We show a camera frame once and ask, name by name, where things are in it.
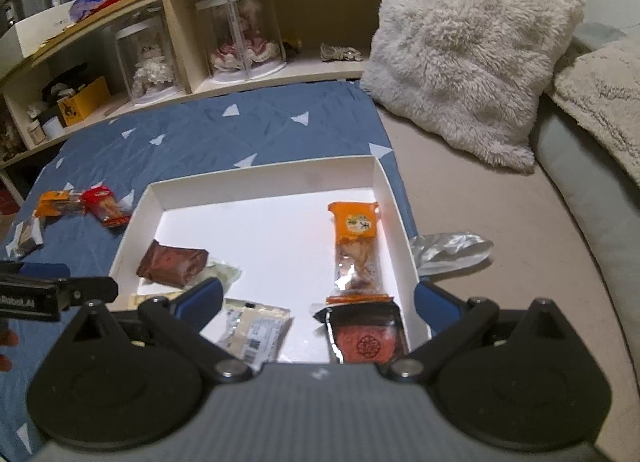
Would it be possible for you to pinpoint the clear-wrapped round cookie packet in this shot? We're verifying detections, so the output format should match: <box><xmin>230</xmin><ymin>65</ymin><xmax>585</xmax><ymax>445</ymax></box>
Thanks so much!
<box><xmin>6</xmin><ymin>217</ymin><xmax>43</xmax><ymax>258</ymax></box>

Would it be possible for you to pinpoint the orange snack bar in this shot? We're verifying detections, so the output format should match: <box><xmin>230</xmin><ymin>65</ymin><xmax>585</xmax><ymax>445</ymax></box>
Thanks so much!
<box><xmin>34</xmin><ymin>190</ymin><xmax>86</xmax><ymax>218</ymax></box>

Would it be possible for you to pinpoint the red snack packet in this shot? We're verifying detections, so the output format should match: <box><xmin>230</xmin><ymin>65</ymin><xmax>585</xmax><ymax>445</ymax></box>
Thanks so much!
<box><xmin>80</xmin><ymin>185</ymin><xmax>131</xmax><ymax>229</ymax></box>

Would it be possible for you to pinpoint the person's left hand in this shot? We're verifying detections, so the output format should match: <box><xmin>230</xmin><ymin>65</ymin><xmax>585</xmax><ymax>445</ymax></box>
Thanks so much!
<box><xmin>0</xmin><ymin>330</ymin><xmax>20</xmax><ymax>372</ymax></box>

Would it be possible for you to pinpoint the dark brown snack packet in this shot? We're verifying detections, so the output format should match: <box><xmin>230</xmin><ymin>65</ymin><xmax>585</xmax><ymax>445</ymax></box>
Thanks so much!
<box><xmin>137</xmin><ymin>240</ymin><xmax>208</xmax><ymax>289</ymax></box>

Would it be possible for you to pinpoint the green white small packet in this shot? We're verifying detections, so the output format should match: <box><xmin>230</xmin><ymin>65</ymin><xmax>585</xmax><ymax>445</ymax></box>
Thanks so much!
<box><xmin>189</xmin><ymin>259</ymin><xmax>242</xmax><ymax>293</ymax></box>

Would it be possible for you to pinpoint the silver foil wrapper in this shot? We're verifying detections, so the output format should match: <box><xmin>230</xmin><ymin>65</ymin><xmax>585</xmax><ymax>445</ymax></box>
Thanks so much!
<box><xmin>410</xmin><ymin>231</ymin><xmax>494</xmax><ymax>277</ymax></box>

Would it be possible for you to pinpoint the white barcode snack packet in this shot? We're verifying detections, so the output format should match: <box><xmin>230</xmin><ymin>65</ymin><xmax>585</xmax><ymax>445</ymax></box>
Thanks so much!
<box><xmin>215</xmin><ymin>298</ymin><xmax>293</xmax><ymax>372</ymax></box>

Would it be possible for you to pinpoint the black red mooncake packet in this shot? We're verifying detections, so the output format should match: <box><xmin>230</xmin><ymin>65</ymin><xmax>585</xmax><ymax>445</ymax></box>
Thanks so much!
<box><xmin>314</xmin><ymin>300</ymin><xmax>409</xmax><ymax>367</ymax></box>

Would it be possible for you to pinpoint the blue triangle-pattern bedspread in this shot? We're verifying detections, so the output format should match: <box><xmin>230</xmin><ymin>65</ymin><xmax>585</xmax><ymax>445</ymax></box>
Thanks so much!
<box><xmin>1</xmin><ymin>81</ymin><xmax>418</xmax><ymax>461</ymax></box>

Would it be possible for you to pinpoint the orange snack packet in tray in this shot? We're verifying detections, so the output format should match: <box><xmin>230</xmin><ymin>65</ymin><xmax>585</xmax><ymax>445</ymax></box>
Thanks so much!
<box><xmin>326</xmin><ymin>202</ymin><xmax>393</xmax><ymax>306</ymax></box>

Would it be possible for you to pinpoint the white shallow cardboard tray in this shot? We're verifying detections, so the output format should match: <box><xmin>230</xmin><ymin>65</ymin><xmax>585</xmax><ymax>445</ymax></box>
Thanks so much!
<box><xmin>110</xmin><ymin>155</ymin><xmax>431</xmax><ymax>364</ymax></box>

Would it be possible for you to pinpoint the white cup on shelf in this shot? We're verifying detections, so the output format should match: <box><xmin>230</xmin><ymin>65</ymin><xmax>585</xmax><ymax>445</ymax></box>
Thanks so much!
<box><xmin>41</xmin><ymin>116</ymin><xmax>65</xmax><ymax>140</ymax></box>

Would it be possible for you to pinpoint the yellow box on shelf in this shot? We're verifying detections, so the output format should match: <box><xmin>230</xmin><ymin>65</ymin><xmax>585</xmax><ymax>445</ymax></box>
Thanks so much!
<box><xmin>58</xmin><ymin>76</ymin><xmax>111</xmax><ymax>127</ymax></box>

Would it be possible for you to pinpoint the grey bolster cushion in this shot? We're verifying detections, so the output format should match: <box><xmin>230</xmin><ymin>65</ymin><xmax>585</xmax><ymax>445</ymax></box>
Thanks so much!
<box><xmin>529</xmin><ymin>20</ymin><xmax>640</xmax><ymax>337</ymax></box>

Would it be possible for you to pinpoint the white box on shelf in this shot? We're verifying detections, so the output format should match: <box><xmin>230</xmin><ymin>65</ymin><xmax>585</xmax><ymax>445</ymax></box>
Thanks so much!
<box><xmin>0</xmin><ymin>1</ymin><xmax>74</xmax><ymax>77</ymax></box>

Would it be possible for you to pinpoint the white-dress doll in case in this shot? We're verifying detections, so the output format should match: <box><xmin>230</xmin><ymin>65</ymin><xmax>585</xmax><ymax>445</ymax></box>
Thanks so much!
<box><xmin>114</xmin><ymin>16</ymin><xmax>180</xmax><ymax>105</ymax></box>

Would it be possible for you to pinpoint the white fluffy pillow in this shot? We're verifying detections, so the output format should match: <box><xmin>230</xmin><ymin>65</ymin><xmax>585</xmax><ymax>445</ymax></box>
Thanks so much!
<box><xmin>360</xmin><ymin>0</ymin><xmax>585</xmax><ymax>174</ymax></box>

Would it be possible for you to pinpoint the beige fuzzy pillow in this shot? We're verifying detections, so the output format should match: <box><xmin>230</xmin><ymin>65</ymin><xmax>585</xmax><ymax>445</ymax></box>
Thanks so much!
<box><xmin>550</xmin><ymin>34</ymin><xmax>639</xmax><ymax>182</ymax></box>

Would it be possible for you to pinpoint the red-dress doll in case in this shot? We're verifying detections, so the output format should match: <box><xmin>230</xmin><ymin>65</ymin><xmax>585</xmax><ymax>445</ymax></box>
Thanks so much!
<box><xmin>195</xmin><ymin>0</ymin><xmax>286</xmax><ymax>84</ymax></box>

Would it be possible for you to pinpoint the blue plastic bag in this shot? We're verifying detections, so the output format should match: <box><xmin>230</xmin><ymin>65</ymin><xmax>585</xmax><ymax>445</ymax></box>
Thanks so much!
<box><xmin>70</xmin><ymin>0</ymin><xmax>120</xmax><ymax>23</ymax></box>

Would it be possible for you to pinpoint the small figurine on shelf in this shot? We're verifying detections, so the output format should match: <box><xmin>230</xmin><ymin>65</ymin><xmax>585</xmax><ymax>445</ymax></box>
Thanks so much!
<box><xmin>320</xmin><ymin>44</ymin><xmax>362</xmax><ymax>62</ymax></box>

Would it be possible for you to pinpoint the wooden headboard shelf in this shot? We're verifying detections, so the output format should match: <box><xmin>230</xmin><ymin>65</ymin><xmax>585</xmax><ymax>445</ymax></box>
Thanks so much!
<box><xmin>1</xmin><ymin>0</ymin><xmax>380</xmax><ymax>167</ymax></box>

